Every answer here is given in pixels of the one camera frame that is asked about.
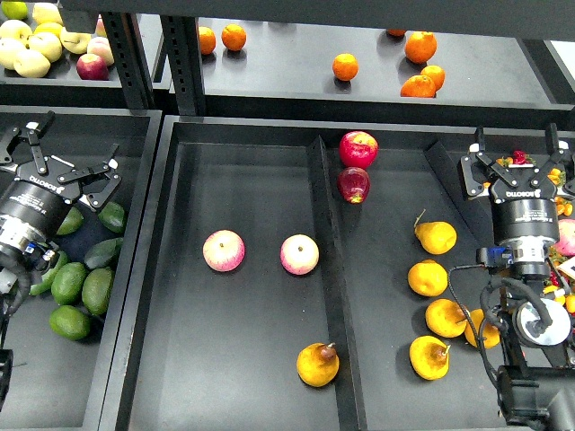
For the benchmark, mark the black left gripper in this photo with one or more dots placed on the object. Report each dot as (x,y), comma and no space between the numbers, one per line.
(37,201)

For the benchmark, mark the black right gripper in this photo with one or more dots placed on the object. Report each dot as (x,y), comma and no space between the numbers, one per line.
(524,216)

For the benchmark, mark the yellow pear with brown top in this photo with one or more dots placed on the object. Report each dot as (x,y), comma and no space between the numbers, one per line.
(318,364)

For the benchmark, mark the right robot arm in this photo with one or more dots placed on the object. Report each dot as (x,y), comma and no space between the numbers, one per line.
(535,383)

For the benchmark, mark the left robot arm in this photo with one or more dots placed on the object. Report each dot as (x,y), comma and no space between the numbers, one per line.
(21,270)

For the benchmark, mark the dark green avocado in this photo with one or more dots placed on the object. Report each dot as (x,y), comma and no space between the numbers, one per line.
(114,217)

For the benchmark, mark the yellow pear upper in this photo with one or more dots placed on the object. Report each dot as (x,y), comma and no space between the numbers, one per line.
(437,237)

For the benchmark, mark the yellow pear right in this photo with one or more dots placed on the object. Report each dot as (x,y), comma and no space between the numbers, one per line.
(489,334)

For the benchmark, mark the red cherry tomato cluster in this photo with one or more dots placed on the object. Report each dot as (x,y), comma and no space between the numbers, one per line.
(522,158)

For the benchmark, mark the yellow tomato cluster left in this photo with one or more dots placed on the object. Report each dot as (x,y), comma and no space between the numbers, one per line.
(505,161)

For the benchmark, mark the orange cherry tomato cluster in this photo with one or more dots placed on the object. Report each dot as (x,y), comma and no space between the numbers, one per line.
(564,206)

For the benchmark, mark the pink apple far right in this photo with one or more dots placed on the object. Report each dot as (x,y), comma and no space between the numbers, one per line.
(566,244)

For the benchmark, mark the pink apple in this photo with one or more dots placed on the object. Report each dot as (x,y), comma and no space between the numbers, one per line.
(299,254)
(223,250)
(566,244)

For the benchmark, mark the red apple on shelf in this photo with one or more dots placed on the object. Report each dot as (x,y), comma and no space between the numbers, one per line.
(92,67)

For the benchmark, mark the pale yellow apple front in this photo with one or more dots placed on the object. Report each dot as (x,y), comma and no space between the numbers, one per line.
(31,64)

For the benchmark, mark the orange behind front right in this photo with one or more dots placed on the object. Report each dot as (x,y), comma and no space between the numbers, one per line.
(436,73)

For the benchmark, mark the orange front right shelf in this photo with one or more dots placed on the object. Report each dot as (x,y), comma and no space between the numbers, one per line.
(419,86)

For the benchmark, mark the orange shelf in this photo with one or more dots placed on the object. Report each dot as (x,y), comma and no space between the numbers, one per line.
(234,37)
(421,46)
(419,86)
(345,67)

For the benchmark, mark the orange top right shelf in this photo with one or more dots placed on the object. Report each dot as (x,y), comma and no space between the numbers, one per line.
(421,46)

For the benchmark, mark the bright red apple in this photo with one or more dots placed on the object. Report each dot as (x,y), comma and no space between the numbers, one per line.
(358,149)

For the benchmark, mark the dark red apple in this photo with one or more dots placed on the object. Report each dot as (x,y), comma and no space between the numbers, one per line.
(353,183)

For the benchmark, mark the pink apple left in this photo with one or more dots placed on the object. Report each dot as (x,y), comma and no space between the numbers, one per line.
(223,250)

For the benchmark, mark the orange centre shelf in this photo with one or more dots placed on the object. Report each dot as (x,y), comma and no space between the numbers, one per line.
(345,67)

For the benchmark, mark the orange left shelf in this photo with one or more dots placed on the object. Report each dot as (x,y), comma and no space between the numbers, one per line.
(234,37)

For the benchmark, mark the black centre divider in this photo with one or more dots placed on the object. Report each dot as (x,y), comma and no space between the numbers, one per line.
(348,387)

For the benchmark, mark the black shelf post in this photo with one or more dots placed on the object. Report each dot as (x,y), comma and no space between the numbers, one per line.
(181,39)

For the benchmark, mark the orange beside post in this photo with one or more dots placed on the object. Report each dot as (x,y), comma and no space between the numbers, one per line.
(207,40)

